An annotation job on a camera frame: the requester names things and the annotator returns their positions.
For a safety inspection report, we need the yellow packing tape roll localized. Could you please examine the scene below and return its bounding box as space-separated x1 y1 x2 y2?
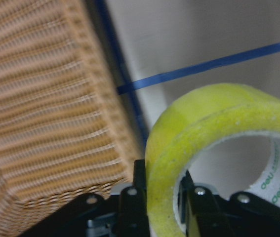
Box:
145 83 280 237

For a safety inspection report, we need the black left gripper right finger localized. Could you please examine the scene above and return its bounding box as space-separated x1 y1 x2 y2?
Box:
179 172 280 237

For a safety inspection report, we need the brown wicker basket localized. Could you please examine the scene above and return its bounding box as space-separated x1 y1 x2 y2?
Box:
0 0 140 237

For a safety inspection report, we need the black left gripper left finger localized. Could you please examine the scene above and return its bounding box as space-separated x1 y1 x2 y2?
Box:
21 159 150 237

